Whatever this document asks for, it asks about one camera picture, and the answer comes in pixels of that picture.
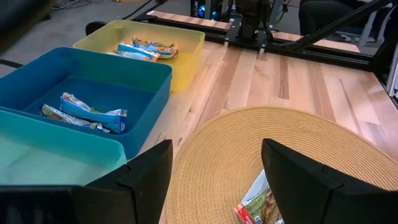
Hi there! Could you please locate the round woven straw placemat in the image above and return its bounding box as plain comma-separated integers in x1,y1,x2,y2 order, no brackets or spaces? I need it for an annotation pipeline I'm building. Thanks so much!
166,105,398,224

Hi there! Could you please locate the green orange granola bar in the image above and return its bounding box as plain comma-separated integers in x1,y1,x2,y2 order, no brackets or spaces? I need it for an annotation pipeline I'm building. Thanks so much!
233,169,285,224

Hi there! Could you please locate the teal translucent plastic bin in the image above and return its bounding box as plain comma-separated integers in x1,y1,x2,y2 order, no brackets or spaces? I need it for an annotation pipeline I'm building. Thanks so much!
0,107,127,187

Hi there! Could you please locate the person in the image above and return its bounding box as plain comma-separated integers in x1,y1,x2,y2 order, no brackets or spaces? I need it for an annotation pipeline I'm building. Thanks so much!
298,0,374,37

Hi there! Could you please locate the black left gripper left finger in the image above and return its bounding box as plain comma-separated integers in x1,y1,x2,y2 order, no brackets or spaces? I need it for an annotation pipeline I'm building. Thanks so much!
70,139,174,224

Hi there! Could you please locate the yellow translucent plastic bin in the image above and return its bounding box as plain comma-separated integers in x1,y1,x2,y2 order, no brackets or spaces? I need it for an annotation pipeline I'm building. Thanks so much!
73,19,206,93

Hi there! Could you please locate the silver aluminium bracket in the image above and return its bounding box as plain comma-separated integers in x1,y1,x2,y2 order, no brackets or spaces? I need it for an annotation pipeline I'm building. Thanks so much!
387,43,398,97

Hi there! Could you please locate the black aluminium table frame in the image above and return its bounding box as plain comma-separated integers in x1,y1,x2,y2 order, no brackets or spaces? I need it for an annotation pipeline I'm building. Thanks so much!
132,0,398,108

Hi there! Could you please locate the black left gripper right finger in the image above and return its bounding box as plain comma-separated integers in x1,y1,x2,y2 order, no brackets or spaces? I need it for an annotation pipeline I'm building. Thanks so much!
262,139,398,224

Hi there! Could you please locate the grey office chair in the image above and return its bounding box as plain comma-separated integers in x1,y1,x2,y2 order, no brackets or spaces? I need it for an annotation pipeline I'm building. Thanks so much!
335,7,392,47

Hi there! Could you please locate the blue plastic bin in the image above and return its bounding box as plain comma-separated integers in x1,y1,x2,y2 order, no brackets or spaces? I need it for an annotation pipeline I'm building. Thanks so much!
0,46,173,160

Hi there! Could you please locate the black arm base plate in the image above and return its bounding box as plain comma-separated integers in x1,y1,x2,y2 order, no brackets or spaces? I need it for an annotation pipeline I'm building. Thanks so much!
223,17,277,50

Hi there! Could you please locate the computer with blue lights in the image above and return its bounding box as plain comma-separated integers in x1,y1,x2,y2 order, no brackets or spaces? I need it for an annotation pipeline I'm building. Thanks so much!
190,0,222,21

